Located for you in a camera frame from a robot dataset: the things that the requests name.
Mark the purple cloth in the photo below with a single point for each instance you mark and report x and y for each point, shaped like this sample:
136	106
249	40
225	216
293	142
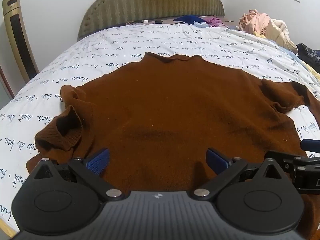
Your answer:
216	22

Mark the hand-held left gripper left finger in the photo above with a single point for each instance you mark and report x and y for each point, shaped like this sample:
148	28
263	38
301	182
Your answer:
98	162

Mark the white script-print quilt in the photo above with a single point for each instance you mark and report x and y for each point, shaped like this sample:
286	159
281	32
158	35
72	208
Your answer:
120	42

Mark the pink clothes pile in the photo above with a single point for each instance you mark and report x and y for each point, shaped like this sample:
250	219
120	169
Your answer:
255	21

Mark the small light blue cloth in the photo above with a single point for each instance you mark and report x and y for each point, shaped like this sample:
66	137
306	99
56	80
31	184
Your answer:
201	24

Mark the gold tower air conditioner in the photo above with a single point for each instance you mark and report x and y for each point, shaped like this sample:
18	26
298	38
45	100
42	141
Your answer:
20	42

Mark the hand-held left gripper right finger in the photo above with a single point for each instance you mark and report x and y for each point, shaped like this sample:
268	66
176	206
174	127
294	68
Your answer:
217	161

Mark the dark lace cloth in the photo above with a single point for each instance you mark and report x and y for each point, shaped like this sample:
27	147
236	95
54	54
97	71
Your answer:
308	53

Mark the cream puffy jacket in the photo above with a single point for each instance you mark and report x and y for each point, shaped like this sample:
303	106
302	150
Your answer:
281	35

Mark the brown knit sweater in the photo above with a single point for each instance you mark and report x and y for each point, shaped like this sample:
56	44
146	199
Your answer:
162	105

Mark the olive padded headboard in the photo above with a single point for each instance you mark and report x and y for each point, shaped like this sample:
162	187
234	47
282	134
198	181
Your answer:
150	2

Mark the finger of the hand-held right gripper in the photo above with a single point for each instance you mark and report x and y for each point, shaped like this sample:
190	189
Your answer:
285	160
310	145

